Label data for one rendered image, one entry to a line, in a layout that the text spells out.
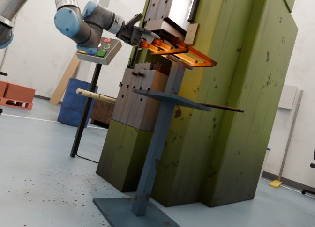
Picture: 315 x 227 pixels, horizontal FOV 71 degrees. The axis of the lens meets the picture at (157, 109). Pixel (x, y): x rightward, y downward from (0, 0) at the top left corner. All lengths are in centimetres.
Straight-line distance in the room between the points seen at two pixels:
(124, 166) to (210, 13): 129
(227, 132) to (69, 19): 144
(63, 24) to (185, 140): 106
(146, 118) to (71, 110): 281
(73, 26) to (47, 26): 915
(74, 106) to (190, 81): 297
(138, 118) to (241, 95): 87
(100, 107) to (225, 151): 389
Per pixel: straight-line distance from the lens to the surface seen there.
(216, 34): 173
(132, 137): 164
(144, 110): 160
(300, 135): 498
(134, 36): 114
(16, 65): 959
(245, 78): 196
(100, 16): 107
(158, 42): 125
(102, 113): 528
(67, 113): 433
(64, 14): 94
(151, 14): 205
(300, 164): 496
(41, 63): 992
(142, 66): 185
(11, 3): 137
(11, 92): 513
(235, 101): 193
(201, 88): 162
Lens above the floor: 60
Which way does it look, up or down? 2 degrees up
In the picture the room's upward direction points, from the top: 16 degrees clockwise
